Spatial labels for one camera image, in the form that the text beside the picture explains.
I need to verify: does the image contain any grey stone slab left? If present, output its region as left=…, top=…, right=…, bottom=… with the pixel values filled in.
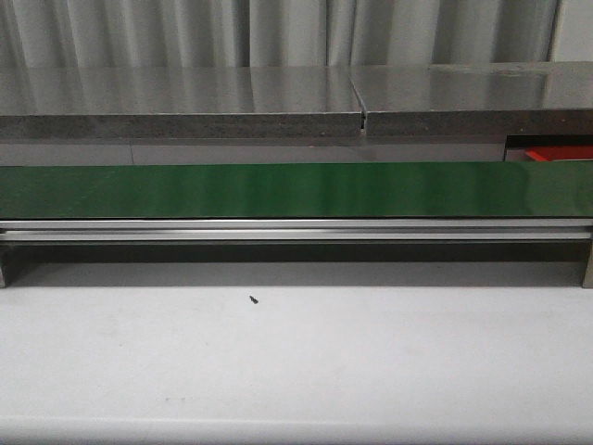
left=1, top=67, right=362, bottom=140

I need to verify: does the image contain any grey stone slab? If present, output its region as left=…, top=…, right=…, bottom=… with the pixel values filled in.
left=350, top=62, right=592, bottom=137
left=1, top=67, right=362, bottom=140

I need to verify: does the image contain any grey stone slab right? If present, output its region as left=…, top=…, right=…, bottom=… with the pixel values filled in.
left=350, top=62, right=592, bottom=137

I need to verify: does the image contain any green conveyor belt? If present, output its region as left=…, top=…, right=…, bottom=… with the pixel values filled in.
left=1, top=161, right=592, bottom=220

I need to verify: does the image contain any red plastic tray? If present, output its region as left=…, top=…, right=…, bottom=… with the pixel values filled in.
left=524, top=146, right=593, bottom=162

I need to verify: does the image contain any right metal conveyor leg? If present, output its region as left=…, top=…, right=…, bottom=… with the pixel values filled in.
left=582, top=245, right=593, bottom=289

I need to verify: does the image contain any metal conveyor leg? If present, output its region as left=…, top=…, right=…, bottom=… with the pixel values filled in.
left=0, top=246, right=20, bottom=288
left=582, top=245, right=593, bottom=289

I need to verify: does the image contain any left metal conveyor leg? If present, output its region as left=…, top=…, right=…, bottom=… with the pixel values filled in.
left=0, top=246, right=20, bottom=288

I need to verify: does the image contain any grey pleated curtain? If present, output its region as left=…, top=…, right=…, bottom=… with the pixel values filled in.
left=0, top=0, right=593, bottom=70

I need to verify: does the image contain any aluminium conveyor frame rail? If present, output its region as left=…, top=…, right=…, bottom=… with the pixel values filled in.
left=1, top=218, right=592, bottom=243

